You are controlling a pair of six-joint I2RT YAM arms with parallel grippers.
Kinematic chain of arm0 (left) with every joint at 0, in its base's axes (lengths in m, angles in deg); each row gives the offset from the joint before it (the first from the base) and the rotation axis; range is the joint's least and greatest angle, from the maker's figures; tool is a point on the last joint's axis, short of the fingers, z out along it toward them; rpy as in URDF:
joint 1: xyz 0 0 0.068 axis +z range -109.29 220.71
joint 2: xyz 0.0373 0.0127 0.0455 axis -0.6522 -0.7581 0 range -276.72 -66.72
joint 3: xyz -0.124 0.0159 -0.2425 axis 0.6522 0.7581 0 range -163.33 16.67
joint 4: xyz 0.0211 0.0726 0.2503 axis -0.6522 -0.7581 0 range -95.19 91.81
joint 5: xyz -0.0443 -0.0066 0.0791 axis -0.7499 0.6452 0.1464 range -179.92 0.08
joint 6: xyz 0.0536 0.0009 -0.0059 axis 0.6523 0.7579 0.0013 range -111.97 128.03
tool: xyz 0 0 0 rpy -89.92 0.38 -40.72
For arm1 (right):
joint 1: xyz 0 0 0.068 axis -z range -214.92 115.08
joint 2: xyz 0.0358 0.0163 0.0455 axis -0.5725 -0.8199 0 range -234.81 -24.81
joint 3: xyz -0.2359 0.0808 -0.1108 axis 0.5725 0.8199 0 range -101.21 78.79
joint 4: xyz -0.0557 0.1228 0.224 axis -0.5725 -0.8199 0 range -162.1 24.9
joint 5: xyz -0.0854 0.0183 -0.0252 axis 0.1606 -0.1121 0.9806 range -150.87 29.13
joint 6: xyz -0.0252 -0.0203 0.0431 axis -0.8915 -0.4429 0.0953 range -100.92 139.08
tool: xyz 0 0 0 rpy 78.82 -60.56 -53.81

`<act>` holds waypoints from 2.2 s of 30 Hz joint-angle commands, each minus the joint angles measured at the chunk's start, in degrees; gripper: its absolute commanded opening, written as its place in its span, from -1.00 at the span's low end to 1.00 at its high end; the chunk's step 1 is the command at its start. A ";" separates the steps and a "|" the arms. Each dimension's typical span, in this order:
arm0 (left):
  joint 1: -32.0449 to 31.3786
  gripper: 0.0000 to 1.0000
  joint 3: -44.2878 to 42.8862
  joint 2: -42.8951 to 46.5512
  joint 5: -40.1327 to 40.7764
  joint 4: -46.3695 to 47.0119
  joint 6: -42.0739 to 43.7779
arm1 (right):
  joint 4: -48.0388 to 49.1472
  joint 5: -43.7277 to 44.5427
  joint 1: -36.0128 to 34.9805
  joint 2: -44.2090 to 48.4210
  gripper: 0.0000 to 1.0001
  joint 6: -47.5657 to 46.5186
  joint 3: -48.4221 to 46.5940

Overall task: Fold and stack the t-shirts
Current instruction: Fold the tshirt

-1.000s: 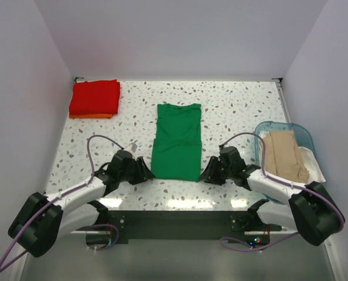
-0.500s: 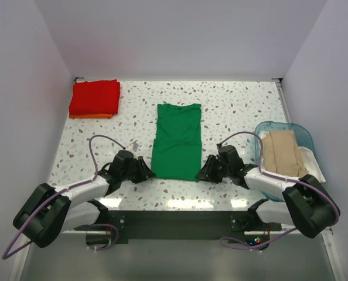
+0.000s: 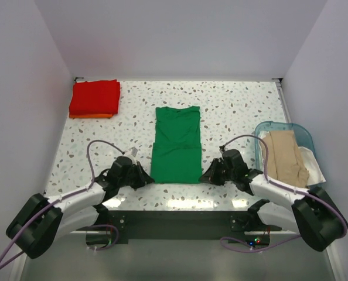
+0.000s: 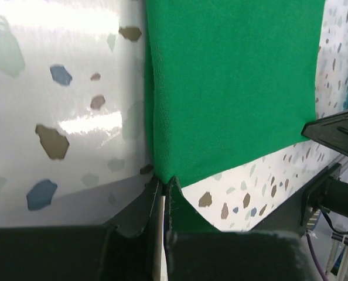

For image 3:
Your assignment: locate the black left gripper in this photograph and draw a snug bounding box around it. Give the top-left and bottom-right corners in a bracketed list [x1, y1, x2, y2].
[118, 161, 153, 189]

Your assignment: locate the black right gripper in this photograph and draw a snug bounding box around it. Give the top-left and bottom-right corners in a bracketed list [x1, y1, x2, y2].
[199, 158, 236, 186]

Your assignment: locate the green t shirt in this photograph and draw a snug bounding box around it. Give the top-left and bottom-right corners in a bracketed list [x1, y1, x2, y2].
[151, 106, 202, 184]

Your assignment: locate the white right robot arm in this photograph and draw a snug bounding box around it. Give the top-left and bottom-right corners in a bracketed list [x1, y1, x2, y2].
[199, 149, 348, 252]

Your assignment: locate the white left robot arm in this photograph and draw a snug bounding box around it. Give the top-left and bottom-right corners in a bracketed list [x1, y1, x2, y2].
[6, 156, 154, 259]

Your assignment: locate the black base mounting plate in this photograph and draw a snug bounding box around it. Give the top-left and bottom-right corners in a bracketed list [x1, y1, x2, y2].
[80, 211, 268, 246]

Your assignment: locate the beige t shirt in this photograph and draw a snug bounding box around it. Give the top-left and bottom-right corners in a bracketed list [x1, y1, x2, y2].
[263, 131, 309, 188]

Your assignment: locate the folded orange t shirt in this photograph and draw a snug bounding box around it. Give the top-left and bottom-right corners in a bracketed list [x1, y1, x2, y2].
[69, 114, 113, 119]

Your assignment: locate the clear blue plastic bin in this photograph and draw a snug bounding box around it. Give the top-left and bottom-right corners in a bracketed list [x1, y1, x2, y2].
[254, 121, 326, 187]

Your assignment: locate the folded red t shirt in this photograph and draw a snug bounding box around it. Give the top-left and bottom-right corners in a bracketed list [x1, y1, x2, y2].
[69, 80, 121, 115]

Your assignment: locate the white t shirt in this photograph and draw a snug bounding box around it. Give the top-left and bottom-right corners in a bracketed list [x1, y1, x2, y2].
[258, 131, 326, 188]

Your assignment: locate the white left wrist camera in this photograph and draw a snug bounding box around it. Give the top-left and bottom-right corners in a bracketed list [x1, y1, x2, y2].
[123, 147, 138, 160]

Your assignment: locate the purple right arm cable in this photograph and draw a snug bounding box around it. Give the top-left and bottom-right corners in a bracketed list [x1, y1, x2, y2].
[219, 134, 348, 252]

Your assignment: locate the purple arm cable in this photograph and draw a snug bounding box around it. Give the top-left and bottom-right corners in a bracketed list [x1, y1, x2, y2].
[219, 134, 348, 252]
[0, 139, 128, 273]

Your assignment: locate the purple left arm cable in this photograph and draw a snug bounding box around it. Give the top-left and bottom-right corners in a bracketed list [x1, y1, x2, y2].
[0, 139, 128, 273]

